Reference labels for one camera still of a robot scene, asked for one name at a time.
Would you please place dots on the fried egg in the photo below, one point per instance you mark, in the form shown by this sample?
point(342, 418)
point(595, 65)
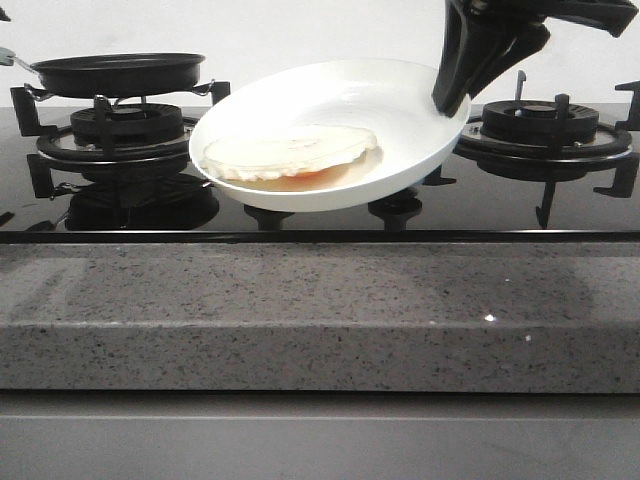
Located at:
point(285, 152)

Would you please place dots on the black frying pan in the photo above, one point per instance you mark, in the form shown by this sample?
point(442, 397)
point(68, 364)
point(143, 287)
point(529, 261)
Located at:
point(113, 75)

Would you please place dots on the white plate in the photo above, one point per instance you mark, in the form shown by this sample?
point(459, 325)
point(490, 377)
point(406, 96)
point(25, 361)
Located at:
point(392, 98)

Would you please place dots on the black gas burner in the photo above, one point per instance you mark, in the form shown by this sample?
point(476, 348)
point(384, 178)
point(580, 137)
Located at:
point(534, 122)
point(131, 125)

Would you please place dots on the right black gas burner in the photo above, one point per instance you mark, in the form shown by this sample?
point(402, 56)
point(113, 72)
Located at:
point(534, 122)

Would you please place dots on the black glass cooktop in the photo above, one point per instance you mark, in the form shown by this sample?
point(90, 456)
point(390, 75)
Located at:
point(90, 213)

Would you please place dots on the grey cabinet drawer front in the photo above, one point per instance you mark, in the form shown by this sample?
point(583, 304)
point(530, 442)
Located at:
point(55, 435)

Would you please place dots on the left black pan support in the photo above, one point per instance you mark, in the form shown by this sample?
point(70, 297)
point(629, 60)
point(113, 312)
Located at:
point(114, 167)

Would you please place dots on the left black gas burner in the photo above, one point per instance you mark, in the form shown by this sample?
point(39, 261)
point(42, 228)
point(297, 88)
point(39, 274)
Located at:
point(131, 125)

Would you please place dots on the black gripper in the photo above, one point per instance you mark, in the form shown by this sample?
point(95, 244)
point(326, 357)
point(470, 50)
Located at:
point(483, 39)

